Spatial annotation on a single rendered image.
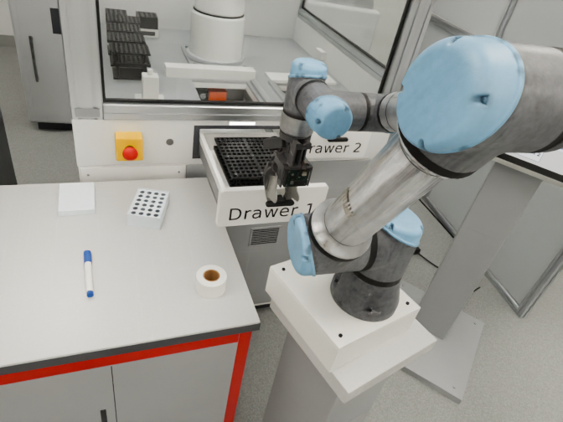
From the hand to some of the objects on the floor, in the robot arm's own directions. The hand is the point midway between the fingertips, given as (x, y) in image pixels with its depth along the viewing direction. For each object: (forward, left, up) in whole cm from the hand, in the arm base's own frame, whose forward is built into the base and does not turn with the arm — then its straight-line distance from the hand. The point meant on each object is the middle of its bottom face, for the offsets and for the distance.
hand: (277, 199), depth 109 cm
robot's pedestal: (-30, -4, -90) cm, 96 cm away
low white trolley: (+18, +35, -91) cm, 99 cm away
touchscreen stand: (-24, -91, -88) cm, 129 cm away
